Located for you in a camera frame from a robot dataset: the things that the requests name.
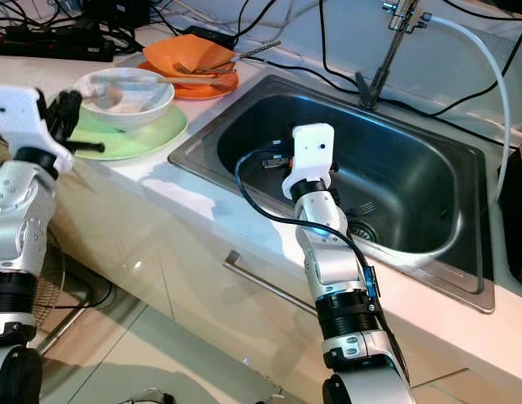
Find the metal fork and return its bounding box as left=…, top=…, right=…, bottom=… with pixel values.
left=170, top=61, right=241, bottom=81

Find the black hanging cable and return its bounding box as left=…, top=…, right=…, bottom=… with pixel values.
left=318, top=0, right=363, bottom=89

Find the stainless steel sink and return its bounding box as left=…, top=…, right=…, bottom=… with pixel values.
left=167, top=74, right=498, bottom=314

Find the long black counter cable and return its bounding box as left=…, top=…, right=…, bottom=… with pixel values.
left=240, top=52, right=522, bottom=140

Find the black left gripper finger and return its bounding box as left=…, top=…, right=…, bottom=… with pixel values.
left=45, top=88, right=65, bottom=146
left=62, top=88, right=83, bottom=146

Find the black power strip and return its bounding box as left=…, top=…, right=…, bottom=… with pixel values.
left=0, top=25, right=115, bottom=64

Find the green plate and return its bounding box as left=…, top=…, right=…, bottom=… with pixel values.
left=72, top=105, right=189, bottom=162

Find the small black charger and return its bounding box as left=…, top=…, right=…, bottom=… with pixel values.
left=181, top=25, right=232, bottom=45

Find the orange plate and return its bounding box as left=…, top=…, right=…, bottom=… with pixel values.
left=136, top=61, right=241, bottom=102

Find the silver cabinet handle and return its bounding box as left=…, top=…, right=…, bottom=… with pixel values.
left=223, top=250, right=321, bottom=319

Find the white faucet hose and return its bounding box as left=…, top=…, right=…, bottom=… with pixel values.
left=425, top=13, right=514, bottom=203

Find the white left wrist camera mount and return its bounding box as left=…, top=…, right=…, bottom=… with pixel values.
left=0, top=84, right=74, bottom=175

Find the white sink cabinet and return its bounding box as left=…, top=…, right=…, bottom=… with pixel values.
left=0, top=84, right=522, bottom=404

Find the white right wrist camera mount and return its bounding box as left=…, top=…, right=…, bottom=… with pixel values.
left=280, top=123, right=336, bottom=201

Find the chrome faucet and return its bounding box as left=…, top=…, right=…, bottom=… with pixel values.
left=354, top=0, right=439, bottom=109

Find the white bowl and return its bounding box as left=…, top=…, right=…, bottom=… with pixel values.
left=76, top=67, right=176, bottom=131

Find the black power adapter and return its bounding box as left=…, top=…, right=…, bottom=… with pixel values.
left=80, top=0, right=148, bottom=30

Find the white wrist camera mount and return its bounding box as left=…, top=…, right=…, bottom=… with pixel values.
left=0, top=84, right=74, bottom=175
left=280, top=123, right=336, bottom=201

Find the orange bowl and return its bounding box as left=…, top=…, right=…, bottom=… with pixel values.
left=143, top=34, right=237, bottom=81

